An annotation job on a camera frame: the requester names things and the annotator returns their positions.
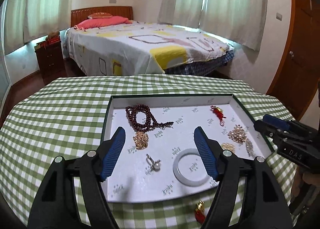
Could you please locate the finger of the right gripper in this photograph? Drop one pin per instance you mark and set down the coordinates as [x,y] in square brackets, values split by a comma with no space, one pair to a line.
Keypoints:
[276,122]
[265,129]

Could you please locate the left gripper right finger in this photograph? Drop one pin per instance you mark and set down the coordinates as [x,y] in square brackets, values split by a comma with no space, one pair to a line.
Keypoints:
[263,206]

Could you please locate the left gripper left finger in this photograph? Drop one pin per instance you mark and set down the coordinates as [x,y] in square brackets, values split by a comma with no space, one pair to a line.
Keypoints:
[55,204]

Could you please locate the silver rhinestone brooch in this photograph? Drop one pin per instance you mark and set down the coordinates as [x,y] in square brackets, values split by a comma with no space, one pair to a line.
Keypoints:
[249,148]

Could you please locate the red knot charm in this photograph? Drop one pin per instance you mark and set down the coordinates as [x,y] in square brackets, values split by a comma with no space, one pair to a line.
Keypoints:
[219,113]

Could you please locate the red gold tassel charm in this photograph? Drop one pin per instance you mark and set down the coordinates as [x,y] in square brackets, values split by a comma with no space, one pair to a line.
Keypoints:
[199,212]

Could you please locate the pale jade bangle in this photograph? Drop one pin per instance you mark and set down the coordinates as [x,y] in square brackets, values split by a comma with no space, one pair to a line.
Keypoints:
[188,168]

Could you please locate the green white jewelry tray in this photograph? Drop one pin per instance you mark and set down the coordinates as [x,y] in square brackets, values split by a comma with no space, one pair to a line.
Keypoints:
[146,175]

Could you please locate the person right hand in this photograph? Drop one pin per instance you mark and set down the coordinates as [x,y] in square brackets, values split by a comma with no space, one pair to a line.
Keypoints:
[301,177]

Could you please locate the brown wooden door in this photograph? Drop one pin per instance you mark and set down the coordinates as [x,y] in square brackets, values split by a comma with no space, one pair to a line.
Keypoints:
[296,80]

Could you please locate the green checkered tablecloth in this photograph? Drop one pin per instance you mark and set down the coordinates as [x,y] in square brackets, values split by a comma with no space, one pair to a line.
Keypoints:
[66,118]

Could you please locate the right white curtain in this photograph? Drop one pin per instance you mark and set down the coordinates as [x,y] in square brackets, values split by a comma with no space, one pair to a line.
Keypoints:
[241,21]

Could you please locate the white curtain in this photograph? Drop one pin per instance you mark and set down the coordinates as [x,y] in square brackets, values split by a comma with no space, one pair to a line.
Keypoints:
[241,21]
[26,20]

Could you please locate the dark wooden nightstand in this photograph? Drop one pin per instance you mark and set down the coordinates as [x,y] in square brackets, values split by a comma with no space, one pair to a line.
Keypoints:
[50,61]

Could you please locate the red boxes on nightstand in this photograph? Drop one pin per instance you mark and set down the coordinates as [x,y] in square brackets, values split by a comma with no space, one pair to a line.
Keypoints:
[52,38]

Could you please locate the bed with patterned sheet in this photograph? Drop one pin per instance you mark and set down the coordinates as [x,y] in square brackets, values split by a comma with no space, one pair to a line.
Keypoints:
[145,48]

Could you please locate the pink pillow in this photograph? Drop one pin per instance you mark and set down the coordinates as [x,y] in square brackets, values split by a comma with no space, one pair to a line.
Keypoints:
[102,22]

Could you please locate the orange patterned pillow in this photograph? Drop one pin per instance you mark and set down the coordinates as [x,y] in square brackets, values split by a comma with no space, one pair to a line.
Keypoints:
[99,15]

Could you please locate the left white curtain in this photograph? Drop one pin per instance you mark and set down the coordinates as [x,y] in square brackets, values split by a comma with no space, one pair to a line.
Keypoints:
[26,20]

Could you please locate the wall light switch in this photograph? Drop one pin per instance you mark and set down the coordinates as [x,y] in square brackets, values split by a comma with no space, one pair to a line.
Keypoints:
[279,16]

